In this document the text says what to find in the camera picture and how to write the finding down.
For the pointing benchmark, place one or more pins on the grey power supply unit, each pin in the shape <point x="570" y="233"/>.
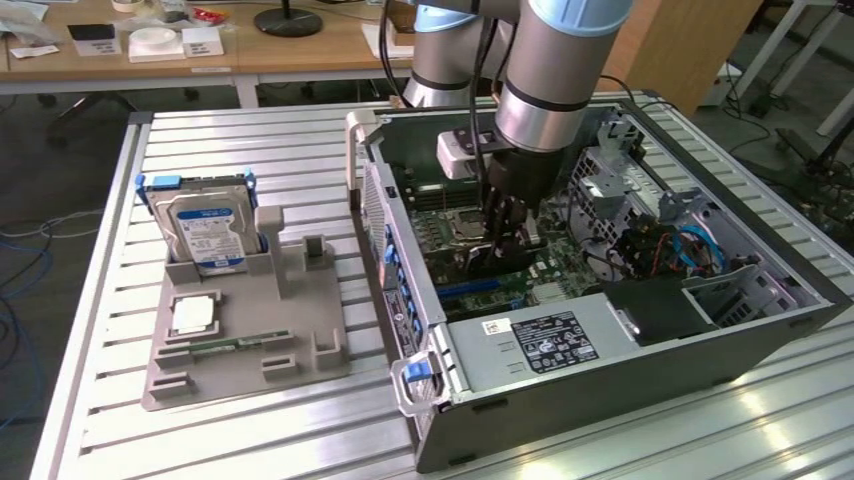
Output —
<point x="488" y="360"/>

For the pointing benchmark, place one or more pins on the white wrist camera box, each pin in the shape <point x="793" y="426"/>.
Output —
<point x="457" y="157"/>

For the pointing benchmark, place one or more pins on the CPU socket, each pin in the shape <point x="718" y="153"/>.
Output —
<point x="464" y="225"/>

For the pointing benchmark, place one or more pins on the hard disk in blue caddy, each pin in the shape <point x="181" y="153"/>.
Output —
<point x="207" y="230"/>

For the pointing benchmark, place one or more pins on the silver metal drive cage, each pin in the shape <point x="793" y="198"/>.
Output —
<point x="608" y="195"/>

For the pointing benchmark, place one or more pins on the black plastic air duct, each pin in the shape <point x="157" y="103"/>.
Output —
<point x="654" y="310"/>

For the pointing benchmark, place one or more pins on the silver CPU chip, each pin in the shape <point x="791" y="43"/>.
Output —
<point x="194" y="315"/>

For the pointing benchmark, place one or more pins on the green RAM stick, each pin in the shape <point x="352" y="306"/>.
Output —
<point x="223" y="344"/>

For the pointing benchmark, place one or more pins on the black round lamp base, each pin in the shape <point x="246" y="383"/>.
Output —
<point x="289" y="22"/>

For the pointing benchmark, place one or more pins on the white desk frame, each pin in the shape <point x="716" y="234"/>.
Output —
<point x="804" y="47"/>

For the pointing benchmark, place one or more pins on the wooden desk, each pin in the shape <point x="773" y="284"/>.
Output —
<point x="301" y="55"/>

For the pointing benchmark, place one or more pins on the blue expansion slot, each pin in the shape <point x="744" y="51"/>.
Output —
<point x="468" y="288"/>

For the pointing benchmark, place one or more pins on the wooden cabinet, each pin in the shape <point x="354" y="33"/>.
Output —
<point x="688" y="55"/>

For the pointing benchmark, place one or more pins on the installed black RAM sticks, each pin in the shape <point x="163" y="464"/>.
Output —
<point x="446" y="260"/>

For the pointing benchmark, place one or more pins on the graphics card with metal bracket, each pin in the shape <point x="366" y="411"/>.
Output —
<point x="476" y="260"/>

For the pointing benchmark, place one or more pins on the white stacked papers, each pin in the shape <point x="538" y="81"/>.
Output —
<point x="394" y="47"/>

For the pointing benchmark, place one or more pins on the brown cardboard box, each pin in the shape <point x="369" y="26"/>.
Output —
<point x="404" y="17"/>

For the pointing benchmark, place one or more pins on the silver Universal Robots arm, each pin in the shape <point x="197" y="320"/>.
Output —
<point x="554" y="75"/>

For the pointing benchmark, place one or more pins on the black chair base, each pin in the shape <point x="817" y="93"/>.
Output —
<point x="87" y="107"/>

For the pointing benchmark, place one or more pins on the white labelled box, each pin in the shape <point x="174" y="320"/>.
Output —
<point x="202" y="42"/>

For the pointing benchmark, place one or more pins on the green motherboard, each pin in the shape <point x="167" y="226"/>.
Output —
<point x="554" y="270"/>

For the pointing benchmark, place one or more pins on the white paper label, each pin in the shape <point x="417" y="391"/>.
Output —
<point x="34" y="51"/>

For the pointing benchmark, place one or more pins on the red packet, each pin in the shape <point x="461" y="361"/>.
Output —
<point x="209" y="16"/>

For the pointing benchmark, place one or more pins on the grey parts rack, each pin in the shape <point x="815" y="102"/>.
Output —
<point x="254" y="360"/>

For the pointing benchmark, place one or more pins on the white box with black top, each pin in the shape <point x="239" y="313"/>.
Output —
<point x="95" y="40"/>

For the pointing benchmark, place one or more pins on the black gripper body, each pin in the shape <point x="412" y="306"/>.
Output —
<point x="524" y="175"/>

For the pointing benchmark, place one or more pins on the black open PC case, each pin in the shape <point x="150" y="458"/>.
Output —
<point x="601" y="400"/>

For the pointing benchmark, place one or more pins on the white tape roll on box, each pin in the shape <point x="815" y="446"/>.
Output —
<point x="155" y="42"/>

